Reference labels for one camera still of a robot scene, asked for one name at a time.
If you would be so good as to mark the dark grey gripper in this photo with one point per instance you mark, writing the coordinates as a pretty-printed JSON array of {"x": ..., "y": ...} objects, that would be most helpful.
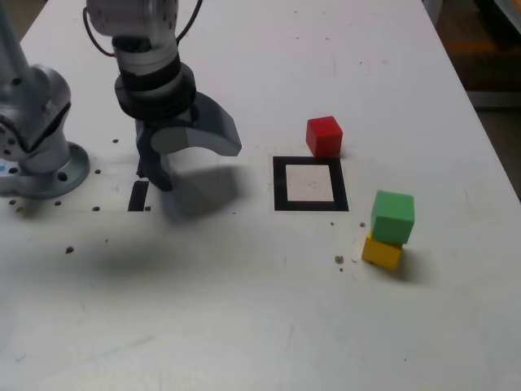
[{"x": 171, "y": 119}]

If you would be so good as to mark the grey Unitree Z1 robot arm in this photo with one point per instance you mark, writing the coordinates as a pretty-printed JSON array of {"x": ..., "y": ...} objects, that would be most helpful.
[{"x": 40, "y": 102}]

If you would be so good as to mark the black tape strip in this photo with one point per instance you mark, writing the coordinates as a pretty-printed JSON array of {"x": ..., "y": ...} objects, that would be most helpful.
[{"x": 137, "y": 197}]

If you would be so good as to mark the black tape square outline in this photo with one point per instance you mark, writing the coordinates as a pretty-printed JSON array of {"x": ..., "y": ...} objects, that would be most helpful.
[{"x": 281, "y": 183}]

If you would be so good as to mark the green cube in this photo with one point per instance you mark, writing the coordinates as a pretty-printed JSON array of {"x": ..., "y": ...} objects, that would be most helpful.
[{"x": 392, "y": 220}]

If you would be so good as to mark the brown cardboard box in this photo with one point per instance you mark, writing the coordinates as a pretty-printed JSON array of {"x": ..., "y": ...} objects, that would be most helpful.
[{"x": 488, "y": 53}]

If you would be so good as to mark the red cube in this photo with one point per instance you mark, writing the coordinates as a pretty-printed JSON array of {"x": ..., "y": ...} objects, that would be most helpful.
[{"x": 323, "y": 136}]

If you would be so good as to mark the yellow cube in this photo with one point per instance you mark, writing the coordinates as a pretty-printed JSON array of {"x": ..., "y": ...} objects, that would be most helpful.
[{"x": 380, "y": 253}]

